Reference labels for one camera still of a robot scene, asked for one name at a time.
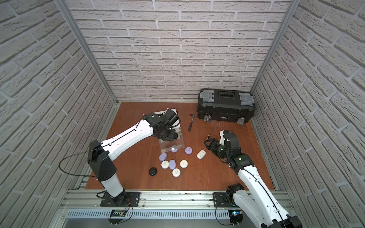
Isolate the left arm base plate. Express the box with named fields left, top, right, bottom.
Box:
left=100, top=192, right=141, bottom=207

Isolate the clear acrylic drawer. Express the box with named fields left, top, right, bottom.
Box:
left=158, top=128, right=185, bottom=153

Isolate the white oblong earphone case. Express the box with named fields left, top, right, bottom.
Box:
left=197, top=150, right=206, bottom=160

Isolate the black round earphone case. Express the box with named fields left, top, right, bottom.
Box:
left=148, top=167, right=157, bottom=176

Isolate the white drawer cabinet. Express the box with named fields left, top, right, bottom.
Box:
left=154, top=108, right=169, bottom=115

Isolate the black plastic toolbox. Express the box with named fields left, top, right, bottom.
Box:
left=197, top=88, right=256, bottom=125

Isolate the left controller board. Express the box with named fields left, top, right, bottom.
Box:
left=108, top=210, right=130, bottom=225

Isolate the right controller board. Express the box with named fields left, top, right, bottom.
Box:
left=229, top=210, right=244, bottom=226

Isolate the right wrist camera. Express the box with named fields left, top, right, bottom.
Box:
left=220, top=130, right=229, bottom=145

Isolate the controller board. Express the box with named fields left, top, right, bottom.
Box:
left=229, top=210, right=244, bottom=226
left=108, top=210, right=130, bottom=225

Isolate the aluminium frame rail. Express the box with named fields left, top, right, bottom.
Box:
left=60, top=189, right=226, bottom=210

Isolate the steel claw hammer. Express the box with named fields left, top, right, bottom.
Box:
left=188, top=114, right=198, bottom=132

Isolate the white round earphone case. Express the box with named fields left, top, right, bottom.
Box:
left=180, top=160, right=188, bottom=169
left=172, top=168, right=181, bottom=178
left=161, top=161, right=169, bottom=169

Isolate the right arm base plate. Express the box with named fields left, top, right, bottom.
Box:
left=213, top=192, right=237, bottom=208

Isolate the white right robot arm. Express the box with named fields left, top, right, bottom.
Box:
left=204, top=130, right=303, bottom=228

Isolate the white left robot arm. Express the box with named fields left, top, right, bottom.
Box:
left=87, top=109, right=180, bottom=200

